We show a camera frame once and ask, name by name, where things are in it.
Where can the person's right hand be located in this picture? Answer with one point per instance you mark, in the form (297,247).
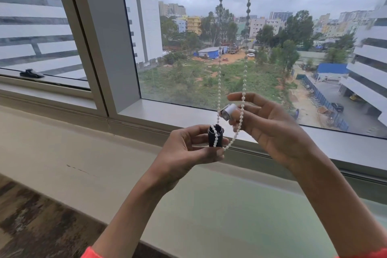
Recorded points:
(272,127)

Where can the person's left hand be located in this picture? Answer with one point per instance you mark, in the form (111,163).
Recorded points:
(174,158)

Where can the person's right thumb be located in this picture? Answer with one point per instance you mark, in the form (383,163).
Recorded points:
(248,98)

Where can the person's left thumb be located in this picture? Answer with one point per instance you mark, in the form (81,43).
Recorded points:
(208,155)

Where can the person's left forearm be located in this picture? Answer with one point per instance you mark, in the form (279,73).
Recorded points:
(130,215)

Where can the person's right forearm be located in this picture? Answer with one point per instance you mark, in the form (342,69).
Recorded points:
(338,206)

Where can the blue roofed shed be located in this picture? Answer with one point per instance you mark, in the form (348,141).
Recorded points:
(332,68)

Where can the white high-rise building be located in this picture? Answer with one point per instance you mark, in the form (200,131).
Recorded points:
(145,10)

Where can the beige window sill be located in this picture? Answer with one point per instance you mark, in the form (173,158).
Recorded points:
(60,152)

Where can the coral left sleeve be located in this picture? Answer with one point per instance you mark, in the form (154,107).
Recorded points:
(90,253)

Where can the coral sleeve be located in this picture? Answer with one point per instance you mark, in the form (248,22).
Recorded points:
(90,253)
(369,253)

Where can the coral right sleeve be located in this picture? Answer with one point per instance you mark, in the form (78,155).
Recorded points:
(369,253)

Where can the grey aluminium window frame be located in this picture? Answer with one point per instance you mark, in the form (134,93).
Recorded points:
(102,40)

